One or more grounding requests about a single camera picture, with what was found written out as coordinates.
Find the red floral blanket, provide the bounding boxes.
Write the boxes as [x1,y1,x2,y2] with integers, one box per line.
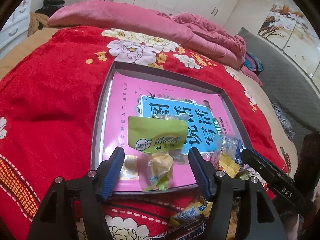
[0,26,290,240]

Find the clear candy packet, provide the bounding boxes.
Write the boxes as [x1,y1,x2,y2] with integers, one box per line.
[211,134,238,165]

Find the long pink pillow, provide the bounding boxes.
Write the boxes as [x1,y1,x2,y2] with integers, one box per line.
[47,0,200,53]

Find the brown beaded string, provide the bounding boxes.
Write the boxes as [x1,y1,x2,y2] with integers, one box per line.
[280,146,292,173]

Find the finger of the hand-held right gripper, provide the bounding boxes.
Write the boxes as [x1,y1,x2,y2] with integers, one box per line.
[241,149,278,188]
[247,148,295,180]

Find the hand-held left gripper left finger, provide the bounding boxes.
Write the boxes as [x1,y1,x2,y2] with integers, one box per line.
[27,146,125,240]

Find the dark clothes pile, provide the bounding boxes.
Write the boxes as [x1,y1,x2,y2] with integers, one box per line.
[35,0,65,14]

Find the pink book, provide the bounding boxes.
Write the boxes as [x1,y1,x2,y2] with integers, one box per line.
[100,70,240,192]

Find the grey patterned cloth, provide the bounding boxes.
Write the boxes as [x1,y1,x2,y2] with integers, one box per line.
[271,102,295,140]

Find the tree wall painting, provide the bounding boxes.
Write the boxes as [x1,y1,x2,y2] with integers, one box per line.
[257,4,320,63]

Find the grey padded headboard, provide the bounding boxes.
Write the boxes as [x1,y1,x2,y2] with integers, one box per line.
[236,27,320,140]

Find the brown plush blanket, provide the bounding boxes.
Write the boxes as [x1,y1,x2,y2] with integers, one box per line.
[27,12,50,37]

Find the grey box tray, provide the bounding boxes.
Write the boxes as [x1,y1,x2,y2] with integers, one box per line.
[90,61,253,195]

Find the pink quilt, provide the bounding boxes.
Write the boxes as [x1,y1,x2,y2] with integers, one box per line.
[156,11,248,69]

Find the white drawer cabinet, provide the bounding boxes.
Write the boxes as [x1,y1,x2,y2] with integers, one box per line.
[0,2,32,58]

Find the brown chocolate bar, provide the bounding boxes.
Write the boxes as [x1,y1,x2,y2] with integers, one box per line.
[150,220,208,240]

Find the green pastry packet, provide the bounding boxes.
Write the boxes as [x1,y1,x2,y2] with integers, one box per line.
[127,114,189,192]

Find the colourful folded clothes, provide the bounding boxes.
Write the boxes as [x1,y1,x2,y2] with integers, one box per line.
[244,52,264,74]

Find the small gold snack packet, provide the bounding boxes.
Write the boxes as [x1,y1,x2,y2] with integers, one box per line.
[217,154,244,178]

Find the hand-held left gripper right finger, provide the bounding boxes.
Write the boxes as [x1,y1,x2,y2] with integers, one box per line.
[188,147,288,240]

